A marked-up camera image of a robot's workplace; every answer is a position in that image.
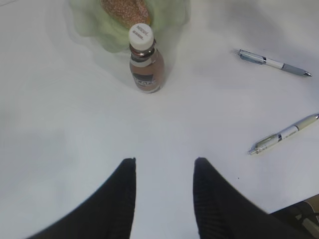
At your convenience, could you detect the cream white pen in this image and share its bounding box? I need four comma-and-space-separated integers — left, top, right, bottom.
248, 113, 319, 155

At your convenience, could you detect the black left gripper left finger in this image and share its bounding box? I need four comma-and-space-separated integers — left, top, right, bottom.
32, 158, 136, 239

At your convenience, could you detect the teal white pen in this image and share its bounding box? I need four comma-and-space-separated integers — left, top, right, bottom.
235, 49, 313, 77

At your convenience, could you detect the green ruffled glass plate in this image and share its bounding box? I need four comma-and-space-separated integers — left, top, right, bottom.
69, 0, 190, 53

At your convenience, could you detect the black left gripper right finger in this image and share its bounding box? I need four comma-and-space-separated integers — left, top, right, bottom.
193, 157, 309, 239

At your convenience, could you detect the brown drink bottle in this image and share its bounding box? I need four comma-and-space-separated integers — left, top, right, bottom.
129, 23, 164, 94

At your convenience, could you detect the sesame bread roll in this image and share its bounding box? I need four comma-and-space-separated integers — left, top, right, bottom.
100, 0, 152, 28

